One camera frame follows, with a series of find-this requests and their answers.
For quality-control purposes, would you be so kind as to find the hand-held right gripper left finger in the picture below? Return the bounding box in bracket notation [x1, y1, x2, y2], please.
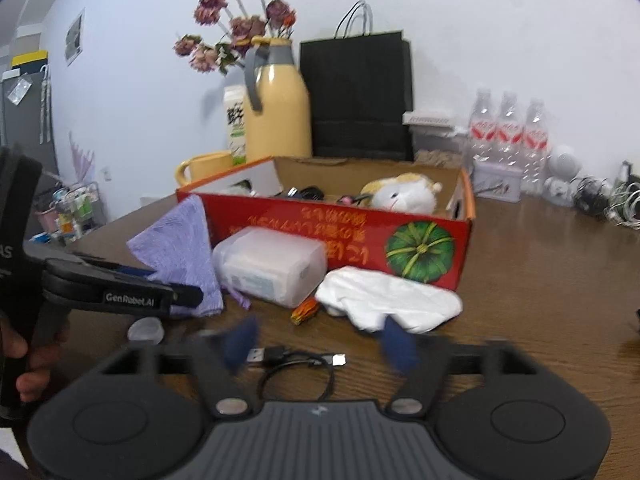
[97, 314, 262, 420]

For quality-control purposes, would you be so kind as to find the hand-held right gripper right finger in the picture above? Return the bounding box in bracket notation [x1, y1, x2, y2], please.
[379, 316, 533, 416]

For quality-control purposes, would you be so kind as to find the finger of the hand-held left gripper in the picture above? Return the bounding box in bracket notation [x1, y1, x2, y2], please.
[22, 241, 157, 281]
[35, 257, 205, 346]

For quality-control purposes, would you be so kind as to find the small white bottle cap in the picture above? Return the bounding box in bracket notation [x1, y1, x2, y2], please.
[127, 316, 166, 345]

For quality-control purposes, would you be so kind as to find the short black USB cable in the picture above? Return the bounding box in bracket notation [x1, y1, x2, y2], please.
[245, 345, 348, 416]

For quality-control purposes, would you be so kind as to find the white cloth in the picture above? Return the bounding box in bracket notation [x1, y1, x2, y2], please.
[315, 266, 463, 335]

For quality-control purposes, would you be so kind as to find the purple cloth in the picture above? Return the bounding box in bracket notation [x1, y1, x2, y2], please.
[126, 194, 252, 318]

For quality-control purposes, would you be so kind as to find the clear plastic box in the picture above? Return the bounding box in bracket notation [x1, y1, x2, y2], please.
[212, 226, 328, 309]

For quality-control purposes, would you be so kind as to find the red cardboard box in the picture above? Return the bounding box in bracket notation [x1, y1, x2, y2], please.
[176, 156, 476, 292]

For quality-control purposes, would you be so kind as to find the yellow and white plush toy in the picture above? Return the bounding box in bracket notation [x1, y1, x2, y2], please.
[360, 172, 443, 215]

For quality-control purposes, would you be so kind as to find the black white braided cable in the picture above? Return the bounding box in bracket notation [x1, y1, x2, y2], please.
[282, 186, 373, 207]

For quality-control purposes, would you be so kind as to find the person's left hand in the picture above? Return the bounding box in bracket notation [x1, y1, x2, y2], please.
[0, 312, 70, 403]

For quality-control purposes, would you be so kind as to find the small orange item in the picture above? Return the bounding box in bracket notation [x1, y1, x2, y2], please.
[290, 297, 321, 326]

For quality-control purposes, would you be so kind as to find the dark cabinet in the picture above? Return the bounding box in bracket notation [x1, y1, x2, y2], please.
[0, 49, 58, 181]

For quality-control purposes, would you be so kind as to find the yellow mug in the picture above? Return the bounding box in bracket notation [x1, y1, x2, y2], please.
[174, 152, 235, 186]

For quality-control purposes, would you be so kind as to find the white milk carton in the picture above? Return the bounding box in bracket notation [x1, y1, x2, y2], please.
[222, 85, 249, 166]

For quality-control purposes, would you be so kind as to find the printed tin box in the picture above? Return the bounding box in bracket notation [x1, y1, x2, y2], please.
[471, 157, 523, 204]

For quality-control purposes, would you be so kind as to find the clear container of nuts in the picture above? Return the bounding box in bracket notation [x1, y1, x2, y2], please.
[410, 125, 466, 168]

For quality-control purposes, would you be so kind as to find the yellow thermos jug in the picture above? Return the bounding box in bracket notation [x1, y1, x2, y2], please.
[243, 36, 313, 162]

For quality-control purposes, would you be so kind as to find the flat white box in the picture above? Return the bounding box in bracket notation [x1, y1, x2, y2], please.
[402, 110, 457, 127]

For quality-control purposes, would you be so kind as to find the white robot figurine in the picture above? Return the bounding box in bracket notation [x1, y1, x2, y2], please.
[542, 145, 581, 206]

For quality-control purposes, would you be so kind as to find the black paper bag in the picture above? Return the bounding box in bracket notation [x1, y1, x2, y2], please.
[299, 1, 415, 162]

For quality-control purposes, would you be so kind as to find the dried rose bouquet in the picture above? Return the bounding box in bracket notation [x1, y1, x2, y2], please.
[173, 0, 297, 76]

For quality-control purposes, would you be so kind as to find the purple wall decal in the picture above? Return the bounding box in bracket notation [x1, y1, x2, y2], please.
[69, 131, 97, 186]

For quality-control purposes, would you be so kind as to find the wall poster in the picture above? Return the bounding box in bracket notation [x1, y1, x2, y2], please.
[65, 8, 86, 67]

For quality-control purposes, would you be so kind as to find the tangle of charger cables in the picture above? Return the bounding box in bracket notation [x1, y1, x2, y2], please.
[570, 160, 640, 231]

